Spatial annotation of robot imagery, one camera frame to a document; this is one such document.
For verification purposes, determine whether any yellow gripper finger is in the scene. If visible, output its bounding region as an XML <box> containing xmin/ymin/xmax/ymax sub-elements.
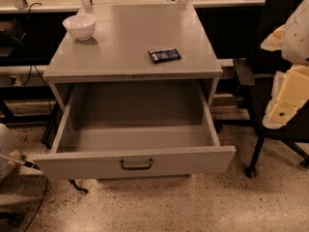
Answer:
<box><xmin>263</xmin><ymin>65</ymin><xmax>309</xmax><ymax>130</ymax></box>

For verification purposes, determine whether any blue rxbar blueberry wrapper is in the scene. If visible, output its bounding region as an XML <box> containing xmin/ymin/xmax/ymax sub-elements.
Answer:
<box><xmin>148</xmin><ymin>48</ymin><xmax>182</xmax><ymax>64</ymax></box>

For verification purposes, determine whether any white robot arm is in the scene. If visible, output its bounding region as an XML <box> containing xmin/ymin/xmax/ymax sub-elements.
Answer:
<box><xmin>261</xmin><ymin>0</ymin><xmax>309</xmax><ymax>130</ymax></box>

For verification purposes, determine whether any open grey top drawer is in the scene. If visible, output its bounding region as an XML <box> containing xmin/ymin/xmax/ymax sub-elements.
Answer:
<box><xmin>33</xmin><ymin>80</ymin><xmax>236</xmax><ymax>180</ymax></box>

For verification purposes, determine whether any person's hand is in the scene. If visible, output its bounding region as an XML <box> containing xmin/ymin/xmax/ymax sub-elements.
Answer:
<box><xmin>8</xmin><ymin>150</ymin><xmax>24</xmax><ymax>170</ymax></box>

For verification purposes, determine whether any black office chair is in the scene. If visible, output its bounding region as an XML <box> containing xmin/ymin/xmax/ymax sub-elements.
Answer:
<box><xmin>233</xmin><ymin>0</ymin><xmax>309</xmax><ymax>178</ymax></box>

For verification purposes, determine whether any grey metal cabinet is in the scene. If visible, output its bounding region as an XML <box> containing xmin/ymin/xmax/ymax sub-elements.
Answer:
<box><xmin>42</xmin><ymin>2</ymin><xmax>224</xmax><ymax>182</ymax></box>

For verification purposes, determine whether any white ceramic bowl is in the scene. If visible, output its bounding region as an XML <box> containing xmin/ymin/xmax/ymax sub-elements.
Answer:
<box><xmin>63</xmin><ymin>14</ymin><xmax>96</xmax><ymax>41</ymax></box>

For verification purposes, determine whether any metal rod with black tip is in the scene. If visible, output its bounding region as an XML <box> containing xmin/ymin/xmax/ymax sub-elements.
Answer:
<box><xmin>0</xmin><ymin>154</ymin><xmax>40</xmax><ymax>170</ymax></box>

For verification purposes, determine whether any black drawer handle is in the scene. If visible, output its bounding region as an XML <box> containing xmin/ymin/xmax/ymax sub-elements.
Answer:
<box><xmin>121</xmin><ymin>159</ymin><xmax>153</xmax><ymax>171</ymax></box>

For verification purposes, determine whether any black cable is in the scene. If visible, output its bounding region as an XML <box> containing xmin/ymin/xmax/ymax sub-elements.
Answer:
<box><xmin>18</xmin><ymin>2</ymin><xmax>56</xmax><ymax>232</ymax></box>

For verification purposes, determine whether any white wall power outlet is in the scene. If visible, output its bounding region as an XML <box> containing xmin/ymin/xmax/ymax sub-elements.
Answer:
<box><xmin>10</xmin><ymin>75</ymin><xmax>21</xmax><ymax>86</ymax></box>

